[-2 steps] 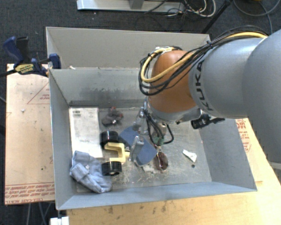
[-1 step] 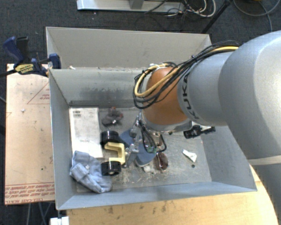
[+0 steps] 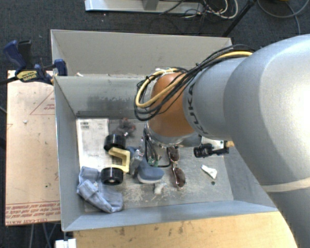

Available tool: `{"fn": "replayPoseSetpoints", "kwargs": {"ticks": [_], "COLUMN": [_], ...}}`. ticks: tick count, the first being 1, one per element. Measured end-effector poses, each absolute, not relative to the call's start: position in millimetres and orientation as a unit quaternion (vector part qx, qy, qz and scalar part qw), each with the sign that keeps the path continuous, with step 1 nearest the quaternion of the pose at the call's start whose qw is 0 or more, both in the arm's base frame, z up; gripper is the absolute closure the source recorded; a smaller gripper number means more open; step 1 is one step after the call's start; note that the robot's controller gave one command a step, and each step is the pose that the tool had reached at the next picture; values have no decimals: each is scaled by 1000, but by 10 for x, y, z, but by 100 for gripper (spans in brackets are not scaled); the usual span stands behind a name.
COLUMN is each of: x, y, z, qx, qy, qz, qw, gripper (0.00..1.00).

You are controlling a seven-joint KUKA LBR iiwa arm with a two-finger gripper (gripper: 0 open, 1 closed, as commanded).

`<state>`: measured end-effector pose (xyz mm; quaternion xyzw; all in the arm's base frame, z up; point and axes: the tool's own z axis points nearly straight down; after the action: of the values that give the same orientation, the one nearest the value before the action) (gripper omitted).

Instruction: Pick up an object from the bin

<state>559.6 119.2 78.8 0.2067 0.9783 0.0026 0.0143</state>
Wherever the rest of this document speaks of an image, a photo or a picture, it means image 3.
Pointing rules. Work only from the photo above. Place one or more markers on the grey metal bin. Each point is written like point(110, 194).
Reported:
point(98, 53)

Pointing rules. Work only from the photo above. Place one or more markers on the dark grey-brown toy animal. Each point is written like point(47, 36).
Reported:
point(125, 126)

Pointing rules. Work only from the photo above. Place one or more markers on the pale blue cloth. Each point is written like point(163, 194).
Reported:
point(100, 195)

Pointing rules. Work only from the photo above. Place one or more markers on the small white fluffy lump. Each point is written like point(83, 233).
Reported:
point(158, 187)

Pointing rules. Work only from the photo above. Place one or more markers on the blue sponge with white base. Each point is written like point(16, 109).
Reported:
point(152, 173)

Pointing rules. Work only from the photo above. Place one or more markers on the small white angular scrap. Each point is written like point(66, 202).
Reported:
point(209, 170)

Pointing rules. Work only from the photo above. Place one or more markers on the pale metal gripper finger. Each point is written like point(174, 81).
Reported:
point(142, 144)
point(136, 161)

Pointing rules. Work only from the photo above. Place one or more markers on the brown cardboard board, red print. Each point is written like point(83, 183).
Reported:
point(31, 148)

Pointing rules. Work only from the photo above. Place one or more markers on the yellow toy with black wheels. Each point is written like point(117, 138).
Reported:
point(120, 156)

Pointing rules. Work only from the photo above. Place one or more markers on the brown-lensed sunglasses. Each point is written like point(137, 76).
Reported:
point(179, 176)

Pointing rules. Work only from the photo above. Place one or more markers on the white flat printed box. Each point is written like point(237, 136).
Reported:
point(91, 138)

